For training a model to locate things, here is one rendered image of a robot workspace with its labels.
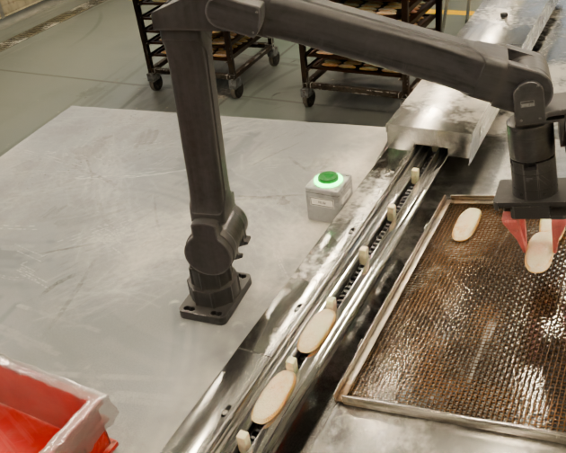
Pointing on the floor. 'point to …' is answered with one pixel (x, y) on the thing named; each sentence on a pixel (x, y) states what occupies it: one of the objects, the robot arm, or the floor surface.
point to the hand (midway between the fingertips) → (539, 245)
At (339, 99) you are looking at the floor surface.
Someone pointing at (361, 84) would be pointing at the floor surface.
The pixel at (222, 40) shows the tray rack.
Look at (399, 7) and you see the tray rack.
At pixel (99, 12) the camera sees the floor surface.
